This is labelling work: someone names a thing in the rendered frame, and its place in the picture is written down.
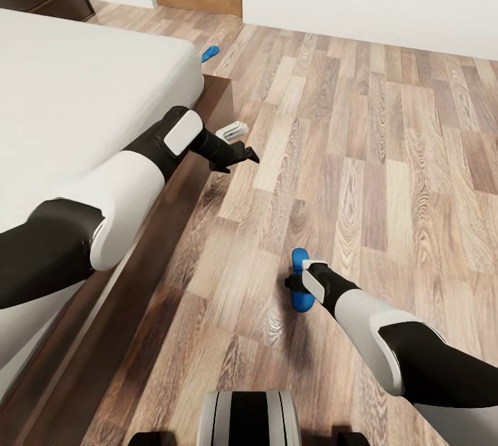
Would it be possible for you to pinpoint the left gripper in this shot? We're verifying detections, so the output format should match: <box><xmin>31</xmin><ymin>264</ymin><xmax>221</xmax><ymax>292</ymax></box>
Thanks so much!
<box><xmin>207</xmin><ymin>137</ymin><xmax>260</xmax><ymax>173</ymax></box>

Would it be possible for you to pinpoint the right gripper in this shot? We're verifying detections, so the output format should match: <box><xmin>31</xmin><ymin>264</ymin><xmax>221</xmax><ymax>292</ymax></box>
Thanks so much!
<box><xmin>285</xmin><ymin>274</ymin><xmax>310</xmax><ymax>294</ymax></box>

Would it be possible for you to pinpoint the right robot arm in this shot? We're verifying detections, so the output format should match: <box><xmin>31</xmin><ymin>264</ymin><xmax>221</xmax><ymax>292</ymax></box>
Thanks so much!
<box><xmin>285</xmin><ymin>260</ymin><xmax>498</xmax><ymax>446</ymax></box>

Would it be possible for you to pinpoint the sandal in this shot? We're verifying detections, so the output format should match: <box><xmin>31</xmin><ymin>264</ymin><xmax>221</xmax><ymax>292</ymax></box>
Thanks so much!
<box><xmin>291</xmin><ymin>248</ymin><xmax>315</xmax><ymax>313</ymax></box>
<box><xmin>202</xmin><ymin>46</ymin><xmax>219</xmax><ymax>63</ymax></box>

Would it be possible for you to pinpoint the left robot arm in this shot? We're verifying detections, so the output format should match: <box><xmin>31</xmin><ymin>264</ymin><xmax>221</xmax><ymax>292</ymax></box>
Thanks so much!
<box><xmin>0</xmin><ymin>107</ymin><xmax>260</xmax><ymax>370</ymax></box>

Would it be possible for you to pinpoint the robot trunk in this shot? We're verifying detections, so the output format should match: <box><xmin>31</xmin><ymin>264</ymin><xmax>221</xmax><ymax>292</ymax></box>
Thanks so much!
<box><xmin>196</xmin><ymin>391</ymin><xmax>302</xmax><ymax>446</ymax></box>

